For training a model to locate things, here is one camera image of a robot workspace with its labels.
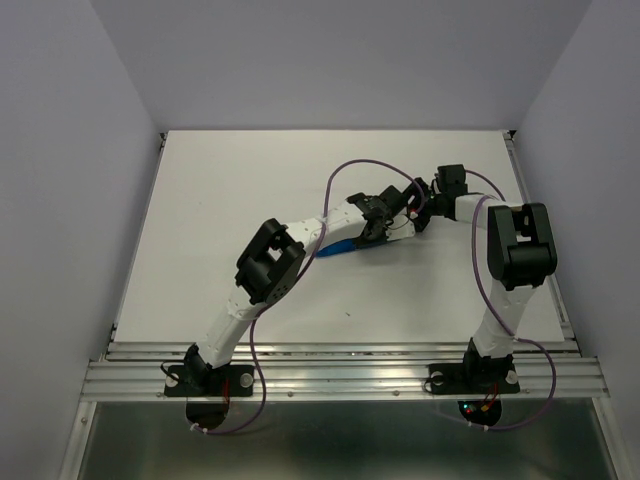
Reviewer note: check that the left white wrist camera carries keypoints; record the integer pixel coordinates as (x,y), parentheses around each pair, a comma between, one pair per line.
(401,232)

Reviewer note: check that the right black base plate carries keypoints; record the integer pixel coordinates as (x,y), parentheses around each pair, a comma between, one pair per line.
(453,379)

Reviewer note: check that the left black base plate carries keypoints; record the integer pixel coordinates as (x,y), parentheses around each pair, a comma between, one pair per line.
(229,381)

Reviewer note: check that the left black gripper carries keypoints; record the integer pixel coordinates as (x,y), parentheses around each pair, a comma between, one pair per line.
(383,235)

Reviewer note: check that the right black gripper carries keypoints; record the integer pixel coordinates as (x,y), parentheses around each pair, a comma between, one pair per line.
(419,223)

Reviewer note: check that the blue cloth napkin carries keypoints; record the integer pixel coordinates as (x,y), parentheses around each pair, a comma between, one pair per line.
(330,248)

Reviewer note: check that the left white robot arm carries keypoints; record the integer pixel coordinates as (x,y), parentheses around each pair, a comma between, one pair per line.
(269,267)

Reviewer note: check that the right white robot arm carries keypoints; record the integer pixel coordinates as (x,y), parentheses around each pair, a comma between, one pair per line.
(520,255)

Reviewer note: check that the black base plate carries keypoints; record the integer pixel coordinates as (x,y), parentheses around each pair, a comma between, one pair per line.
(229,381)
(453,379)

